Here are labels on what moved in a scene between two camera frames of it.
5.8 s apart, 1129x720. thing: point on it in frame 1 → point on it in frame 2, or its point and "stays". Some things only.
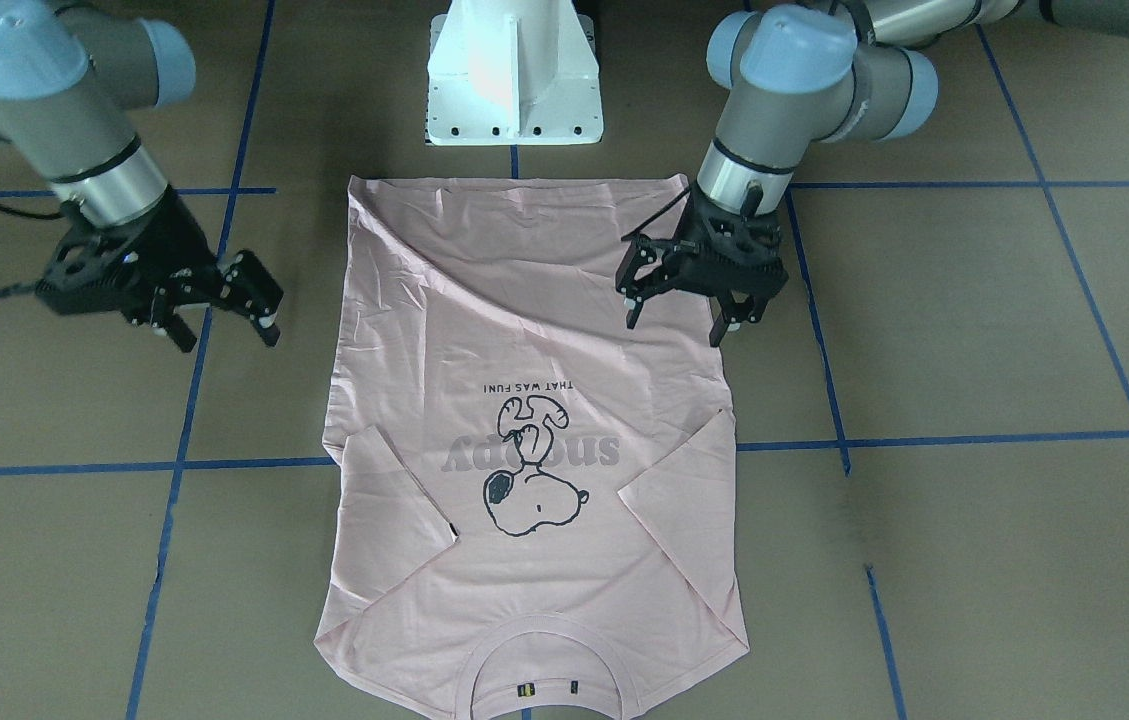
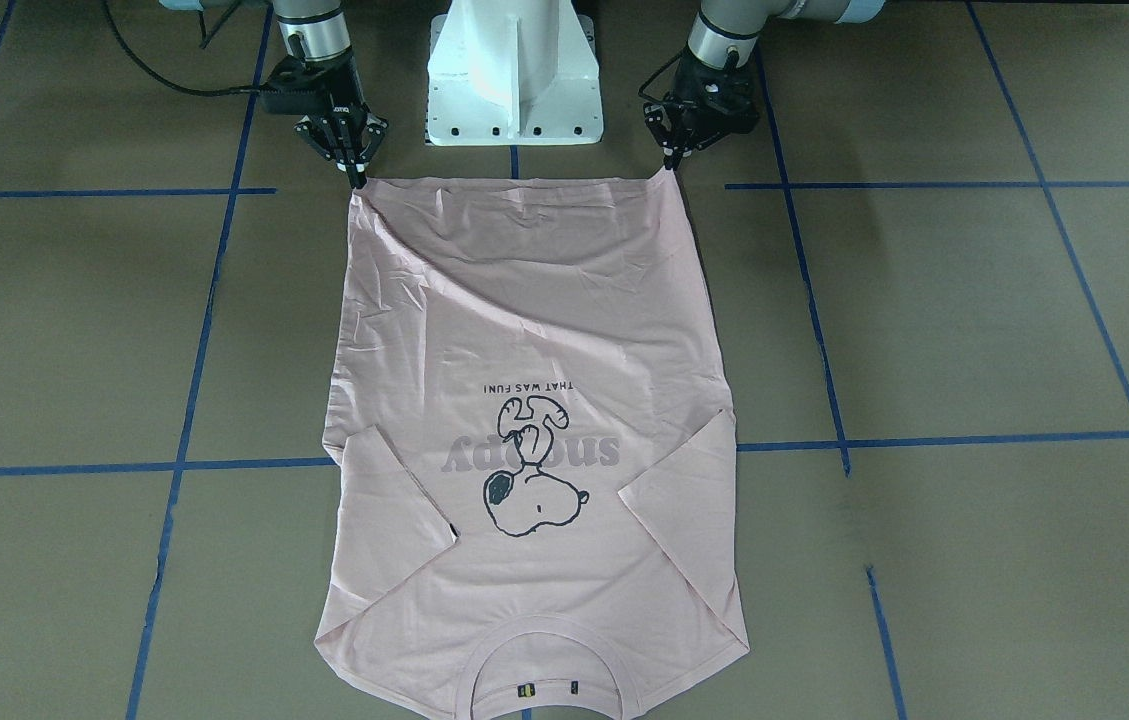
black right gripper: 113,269 → 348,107
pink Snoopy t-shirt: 530,487 stays
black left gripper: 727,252 → 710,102
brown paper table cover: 972,419 stays
